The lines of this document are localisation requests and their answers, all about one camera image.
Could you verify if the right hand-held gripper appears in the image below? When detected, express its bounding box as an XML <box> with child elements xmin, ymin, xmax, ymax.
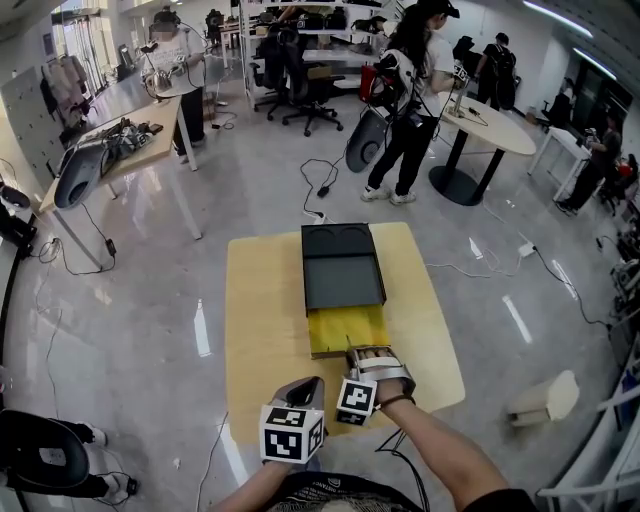
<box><xmin>334</xmin><ymin>347</ymin><xmax>418</xmax><ymax>428</ymax></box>

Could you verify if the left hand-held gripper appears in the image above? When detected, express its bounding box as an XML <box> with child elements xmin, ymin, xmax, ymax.
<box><xmin>258</xmin><ymin>376</ymin><xmax>328</xmax><ymax>466</ymax></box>

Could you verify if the yellow drawer tray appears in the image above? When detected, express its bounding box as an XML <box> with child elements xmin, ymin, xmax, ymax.
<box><xmin>306</xmin><ymin>304</ymin><xmax>393</xmax><ymax>362</ymax></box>

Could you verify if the black drawer box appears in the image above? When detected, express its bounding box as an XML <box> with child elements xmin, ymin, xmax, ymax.
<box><xmin>300</xmin><ymin>221</ymin><xmax>389</xmax><ymax>318</ymax></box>

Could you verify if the person's right forearm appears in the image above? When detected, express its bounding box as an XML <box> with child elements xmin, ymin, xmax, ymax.
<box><xmin>374</xmin><ymin>397</ymin><xmax>517</xmax><ymax>512</ymax></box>

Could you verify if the person's left forearm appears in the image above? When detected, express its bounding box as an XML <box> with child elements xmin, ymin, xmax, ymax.
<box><xmin>209</xmin><ymin>459</ymin><xmax>297</xmax><ymax>512</ymax></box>

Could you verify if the person's dark printed shirt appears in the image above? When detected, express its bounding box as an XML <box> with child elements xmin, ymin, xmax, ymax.
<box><xmin>268</xmin><ymin>471</ymin><xmax>539</xmax><ymax>512</ymax></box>

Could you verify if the grey backpack shell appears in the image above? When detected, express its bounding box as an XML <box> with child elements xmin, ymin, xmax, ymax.
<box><xmin>0</xmin><ymin>409</ymin><xmax>92</xmax><ymax>489</ymax></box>
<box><xmin>53</xmin><ymin>144</ymin><xmax>104</xmax><ymax>211</ymax></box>
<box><xmin>344</xmin><ymin>108</ymin><xmax>389</xmax><ymax>174</ymax></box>
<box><xmin>0</xmin><ymin>185</ymin><xmax>32</xmax><ymax>211</ymax></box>

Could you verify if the cluttered equipment rack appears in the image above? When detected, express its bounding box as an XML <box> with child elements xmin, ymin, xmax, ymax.
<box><xmin>609</xmin><ymin>224</ymin><xmax>640</xmax><ymax>322</ymax></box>

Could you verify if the round wooden table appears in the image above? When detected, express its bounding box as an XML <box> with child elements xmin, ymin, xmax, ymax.
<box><xmin>428</xmin><ymin>91</ymin><xmax>538</xmax><ymax>208</ymax></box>

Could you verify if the metal stand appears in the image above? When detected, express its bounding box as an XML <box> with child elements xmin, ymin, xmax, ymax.
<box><xmin>446</xmin><ymin>76</ymin><xmax>472</xmax><ymax>119</ymax></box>

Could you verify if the rectangular wooden table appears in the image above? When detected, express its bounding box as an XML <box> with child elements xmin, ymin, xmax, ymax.
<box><xmin>38</xmin><ymin>94</ymin><xmax>204</xmax><ymax>269</ymax></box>

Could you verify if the small white table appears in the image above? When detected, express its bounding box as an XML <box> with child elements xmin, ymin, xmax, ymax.
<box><xmin>528</xmin><ymin>125</ymin><xmax>594</xmax><ymax>202</ymax></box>

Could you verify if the red bag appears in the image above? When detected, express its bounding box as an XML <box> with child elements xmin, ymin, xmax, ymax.
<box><xmin>359</xmin><ymin>64</ymin><xmax>377</xmax><ymax>102</ymax></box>

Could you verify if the pile of equipment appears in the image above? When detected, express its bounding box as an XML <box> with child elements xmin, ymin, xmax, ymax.
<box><xmin>91</xmin><ymin>116</ymin><xmax>164</xmax><ymax>162</ymax></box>

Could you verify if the black office chair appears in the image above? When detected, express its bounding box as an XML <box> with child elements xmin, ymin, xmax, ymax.
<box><xmin>249</xmin><ymin>26</ymin><xmax>347</xmax><ymax>139</ymax></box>

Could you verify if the silver kettle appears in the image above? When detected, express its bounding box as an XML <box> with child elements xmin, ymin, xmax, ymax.
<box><xmin>146</xmin><ymin>69</ymin><xmax>174</xmax><ymax>99</ymax></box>

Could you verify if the white shelving rack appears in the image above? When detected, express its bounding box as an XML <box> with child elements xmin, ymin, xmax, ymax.
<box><xmin>238</xmin><ymin>0</ymin><xmax>402</xmax><ymax>109</ymax></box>

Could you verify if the clothes rack with coats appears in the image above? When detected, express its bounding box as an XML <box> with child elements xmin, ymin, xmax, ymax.
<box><xmin>39</xmin><ymin>53</ymin><xmax>94</xmax><ymax>122</ymax></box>

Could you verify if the white locker cabinet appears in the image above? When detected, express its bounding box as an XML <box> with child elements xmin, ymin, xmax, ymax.
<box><xmin>0</xmin><ymin>64</ymin><xmax>67</xmax><ymax>177</ymax></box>

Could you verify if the square wooden pedestal table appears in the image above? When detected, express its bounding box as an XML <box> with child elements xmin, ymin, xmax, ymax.
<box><xmin>224</xmin><ymin>221</ymin><xmax>468</xmax><ymax>447</ymax></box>

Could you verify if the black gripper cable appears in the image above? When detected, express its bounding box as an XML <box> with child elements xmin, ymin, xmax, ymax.
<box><xmin>374</xmin><ymin>430</ymin><xmax>432</xmax><ymax>512</ymax></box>

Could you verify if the white floor cable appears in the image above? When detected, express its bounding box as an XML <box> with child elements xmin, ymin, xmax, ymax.
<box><xmin>196</xmin><ymin>411</ymin><xmax>232</xmax><ymax>502</ymax></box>
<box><xmin>424</xmin><ymin>246</ymin><xmax>522</xmax><ymax>279</ymax></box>

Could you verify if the black floor cable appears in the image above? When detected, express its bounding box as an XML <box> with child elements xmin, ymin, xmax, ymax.
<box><xmin>534</xmin><ymin>246</ymin><xmax>614</xmax><ymax>329</ymax></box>
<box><xmin>299</xmin><ymin>158</ymin><xmax>352</xmax><ymax>217</ymax></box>

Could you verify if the white metal frame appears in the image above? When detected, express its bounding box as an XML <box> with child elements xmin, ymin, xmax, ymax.
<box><xmin>536</xmin><ymin>379</ymin><xmax>640</xmax><ymax>512</ymax></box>

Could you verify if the black power cable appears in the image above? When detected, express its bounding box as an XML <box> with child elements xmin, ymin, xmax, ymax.
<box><xmin>64</xmin><ymin>201</ymin><xmax>118</xmax><ymax>277</ymax></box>

